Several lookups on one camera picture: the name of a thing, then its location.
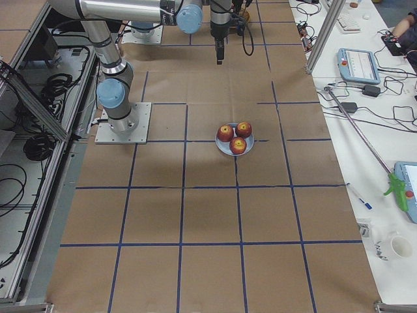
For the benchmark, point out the white keyboard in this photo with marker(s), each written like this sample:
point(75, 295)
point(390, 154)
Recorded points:
point(348, 24)

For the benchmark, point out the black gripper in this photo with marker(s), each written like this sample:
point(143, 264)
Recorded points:
point(218, 30)

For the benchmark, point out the blue white pen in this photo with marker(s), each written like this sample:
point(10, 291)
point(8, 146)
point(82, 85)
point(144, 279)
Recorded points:
point(359, 196)

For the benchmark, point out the blue teach pendant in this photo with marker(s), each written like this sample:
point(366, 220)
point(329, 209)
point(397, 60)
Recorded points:
point(358, 66)
point(406, 197)

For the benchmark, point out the woven wicker basket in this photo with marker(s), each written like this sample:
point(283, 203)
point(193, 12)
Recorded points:
point(245, 15)

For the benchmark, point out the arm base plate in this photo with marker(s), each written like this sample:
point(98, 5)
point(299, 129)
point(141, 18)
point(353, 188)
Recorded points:
point(132, 129)
point(133, 36)

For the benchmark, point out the red apple on plate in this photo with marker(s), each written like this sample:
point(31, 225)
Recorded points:
point(225, 133)
point(237, 145)
point(243, 129)

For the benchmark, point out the black power adapter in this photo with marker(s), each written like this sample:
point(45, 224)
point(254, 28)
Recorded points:
point(371, 91)
point(349, 107)

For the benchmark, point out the light blue plate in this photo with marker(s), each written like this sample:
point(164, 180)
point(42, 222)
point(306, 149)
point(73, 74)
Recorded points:
point(224, 146)

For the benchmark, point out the aluminium frame post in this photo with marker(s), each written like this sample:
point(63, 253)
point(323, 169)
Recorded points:
point(324, 33)

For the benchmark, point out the person hand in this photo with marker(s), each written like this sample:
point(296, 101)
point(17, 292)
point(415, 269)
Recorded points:
point(405, 24)

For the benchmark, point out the white mug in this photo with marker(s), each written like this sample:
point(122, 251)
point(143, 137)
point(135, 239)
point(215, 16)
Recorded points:
point(393, 247)

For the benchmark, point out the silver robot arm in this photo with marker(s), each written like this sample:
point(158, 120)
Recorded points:
point(118, 73)

